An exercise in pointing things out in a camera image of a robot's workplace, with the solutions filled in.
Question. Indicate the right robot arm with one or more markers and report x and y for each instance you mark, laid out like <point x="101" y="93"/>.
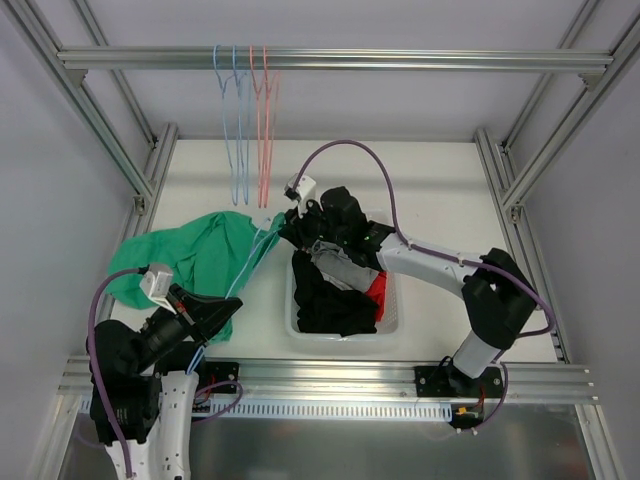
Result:
<point x="349" y="247"/>

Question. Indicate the pink hanger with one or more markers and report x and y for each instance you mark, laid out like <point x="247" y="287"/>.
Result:
<point x="260" y="88"/>
<point x="271" y="85"/>

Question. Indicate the black tank top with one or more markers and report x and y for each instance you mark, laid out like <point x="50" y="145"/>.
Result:
<point x="326" y="309"/>

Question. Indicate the slotted cable duct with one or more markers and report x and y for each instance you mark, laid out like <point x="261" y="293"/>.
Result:
<point x="412" y="410"/>

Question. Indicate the right aluminium frame post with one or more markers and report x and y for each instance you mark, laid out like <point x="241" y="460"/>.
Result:
<point x="510" y="189"/>

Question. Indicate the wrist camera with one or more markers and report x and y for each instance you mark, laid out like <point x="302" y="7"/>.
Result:
<point x="301" y="189"/>
<point x="155" y="284"/>

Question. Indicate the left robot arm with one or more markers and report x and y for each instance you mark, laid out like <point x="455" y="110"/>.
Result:
<point x="147" y="382"/>

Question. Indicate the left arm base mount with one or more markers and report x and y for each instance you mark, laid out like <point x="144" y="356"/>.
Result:
<point x="219" y="377"/>

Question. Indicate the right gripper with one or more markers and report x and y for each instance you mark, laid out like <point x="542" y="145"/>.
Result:
<point x="304" y="230"/>

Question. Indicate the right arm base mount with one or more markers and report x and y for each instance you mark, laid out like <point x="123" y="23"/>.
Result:
<point x="435" y="382"/>

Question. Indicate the aluminium hanging rail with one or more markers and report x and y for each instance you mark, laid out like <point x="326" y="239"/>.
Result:
<point x="308" y="59"/>

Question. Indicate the red tank top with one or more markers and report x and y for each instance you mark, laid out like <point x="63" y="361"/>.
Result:
<point x="377" y="293"/>

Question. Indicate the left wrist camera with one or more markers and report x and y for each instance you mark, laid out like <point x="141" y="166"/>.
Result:
<point x="155" y="284"/>

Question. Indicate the light blue hanger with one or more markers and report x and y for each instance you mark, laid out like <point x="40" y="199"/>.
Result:
<point x="260" y="239"/>
<point x="241" y="175"/>
<point x="232" y="155"/>

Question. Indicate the grey tank top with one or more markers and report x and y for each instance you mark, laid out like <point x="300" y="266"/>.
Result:
<point x="337" y="268"/>

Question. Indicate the white plastic basket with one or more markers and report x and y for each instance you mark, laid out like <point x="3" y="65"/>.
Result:
<point x="387" y="329"/>

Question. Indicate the front aluminium rail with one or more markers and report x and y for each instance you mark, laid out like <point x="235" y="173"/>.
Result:
<point x="527" y="383"/>

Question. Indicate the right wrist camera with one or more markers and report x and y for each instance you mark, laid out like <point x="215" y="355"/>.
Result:
<point x="301" y="189"/>

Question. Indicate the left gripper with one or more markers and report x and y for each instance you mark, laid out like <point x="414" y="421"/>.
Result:
<point x="189" y="318"/>

